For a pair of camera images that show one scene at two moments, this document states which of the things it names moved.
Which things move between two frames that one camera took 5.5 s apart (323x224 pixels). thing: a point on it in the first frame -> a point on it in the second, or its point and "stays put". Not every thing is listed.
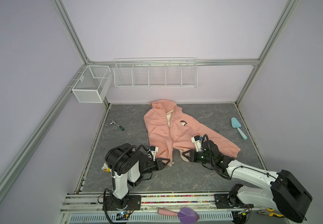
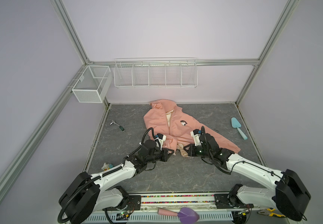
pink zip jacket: x=170 y=130 stays put
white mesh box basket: x=90 y=86 stays put
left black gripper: x=158 y=164 -> x=169 y=154
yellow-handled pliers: x=269 y=212 stays put
